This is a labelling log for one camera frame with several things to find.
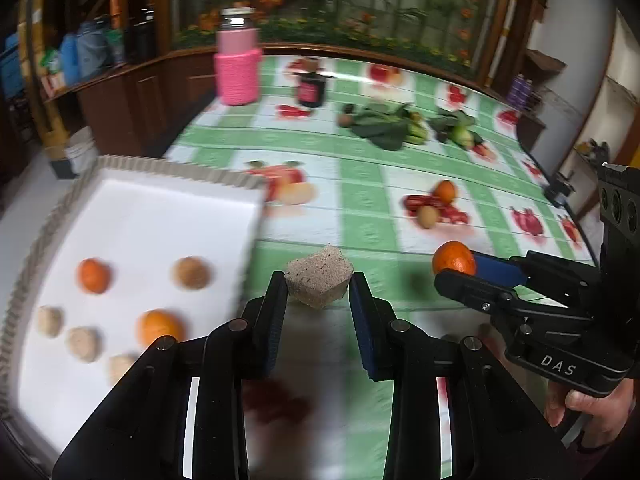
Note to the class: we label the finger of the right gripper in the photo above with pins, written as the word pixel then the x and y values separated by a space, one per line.
pixel 473 292
pixel 497 271

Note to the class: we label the black box on table edge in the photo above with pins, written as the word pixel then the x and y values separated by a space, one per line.
pixel 559 190

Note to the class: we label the brown longan fruit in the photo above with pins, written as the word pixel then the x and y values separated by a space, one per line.
pixel 427 217

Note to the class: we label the large orange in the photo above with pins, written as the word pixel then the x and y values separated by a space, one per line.
pixel 157 323

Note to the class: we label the beige hexagonal cake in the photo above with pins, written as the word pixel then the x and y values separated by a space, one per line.
pixel 84 343

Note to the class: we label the dark jar with cork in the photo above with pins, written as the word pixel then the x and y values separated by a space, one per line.
pixel 311 87

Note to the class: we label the beige cake back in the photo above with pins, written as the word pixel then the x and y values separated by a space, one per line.
pixel 320 278

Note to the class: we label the beige round cake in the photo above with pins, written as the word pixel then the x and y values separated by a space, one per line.
pixel 118 366

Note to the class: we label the orange mandarin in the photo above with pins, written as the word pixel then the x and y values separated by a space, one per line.
pixel 94 275
pixel 454 255
pixel 445 191

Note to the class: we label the green leafy bok choy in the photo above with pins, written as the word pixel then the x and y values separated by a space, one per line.
pixel 389 126

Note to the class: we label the striped white tray box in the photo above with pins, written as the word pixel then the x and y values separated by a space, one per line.
pixel 138 215

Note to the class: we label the blue thermos jug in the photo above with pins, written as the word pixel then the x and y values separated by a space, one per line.
pixel 69 60

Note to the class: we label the wooden sideboard cabinet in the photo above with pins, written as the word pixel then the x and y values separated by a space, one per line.
pixel 139 110

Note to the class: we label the right hand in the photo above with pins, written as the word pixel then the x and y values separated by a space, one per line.
pixel 608 415

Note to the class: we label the kiwi fruit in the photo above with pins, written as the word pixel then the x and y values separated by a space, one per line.
pixel 345 120

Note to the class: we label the pink knit-sleeved bottle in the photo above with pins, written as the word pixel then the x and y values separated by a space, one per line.
pixel 237 59

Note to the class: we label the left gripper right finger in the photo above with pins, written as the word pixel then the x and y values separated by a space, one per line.
pixel 373 318

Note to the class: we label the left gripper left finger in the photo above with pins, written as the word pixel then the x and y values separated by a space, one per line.
pixel 265 317

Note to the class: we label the grey kettle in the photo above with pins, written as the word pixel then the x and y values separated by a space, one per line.
pixel 94 53

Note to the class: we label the white plastic bucket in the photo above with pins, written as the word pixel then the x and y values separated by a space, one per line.
pixel 80 150

